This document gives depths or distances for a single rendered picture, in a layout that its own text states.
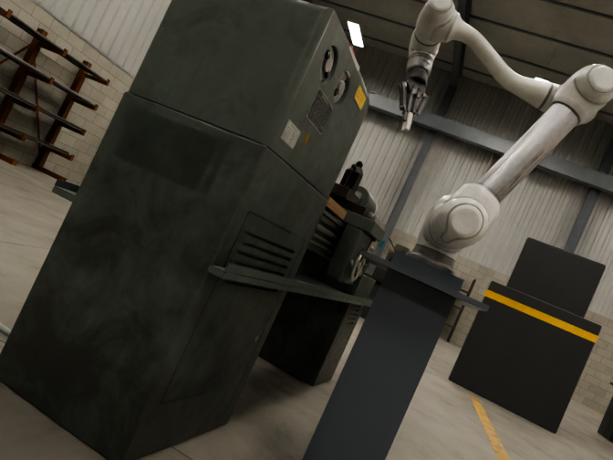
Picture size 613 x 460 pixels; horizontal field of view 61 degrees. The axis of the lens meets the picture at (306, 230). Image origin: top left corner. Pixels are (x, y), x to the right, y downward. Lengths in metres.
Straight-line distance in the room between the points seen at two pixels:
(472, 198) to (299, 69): 0.70
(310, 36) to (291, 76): 0.11
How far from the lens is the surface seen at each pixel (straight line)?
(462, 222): 1.66
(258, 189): 1.34
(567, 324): 6.35
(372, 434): 1.88
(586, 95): 1.89
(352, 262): 2.48
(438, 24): 1.90
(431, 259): 1.88
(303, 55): 1.37
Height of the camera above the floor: 0.67
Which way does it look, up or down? 2 degrees up
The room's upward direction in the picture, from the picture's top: 25 degrees clockwise
